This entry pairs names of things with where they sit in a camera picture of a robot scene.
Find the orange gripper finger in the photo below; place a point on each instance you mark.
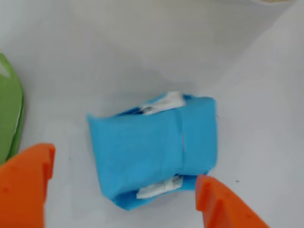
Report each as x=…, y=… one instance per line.
x=225, y=211
x=23, y=190

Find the blue paper rubbish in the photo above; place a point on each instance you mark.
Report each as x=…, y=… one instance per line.
x=142, y=152

